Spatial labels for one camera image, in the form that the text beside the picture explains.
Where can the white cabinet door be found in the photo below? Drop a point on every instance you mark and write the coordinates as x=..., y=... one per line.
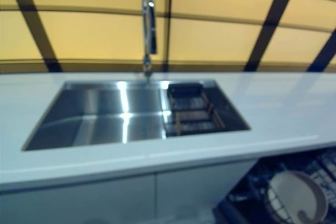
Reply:
x=78, y=203
x=199, y=187

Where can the stainless steel sink basin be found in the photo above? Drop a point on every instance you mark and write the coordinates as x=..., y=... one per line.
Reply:
x=99, y=113

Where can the black dish drying rack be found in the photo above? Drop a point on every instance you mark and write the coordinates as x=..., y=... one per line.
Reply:
x=194, y=111

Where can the chrome gooseneck kitchen faucet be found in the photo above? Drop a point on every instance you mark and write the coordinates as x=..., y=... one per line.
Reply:
x=149, y=24

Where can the black built-in dishwasher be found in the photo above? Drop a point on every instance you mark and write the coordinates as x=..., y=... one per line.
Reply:
x=223, y=213

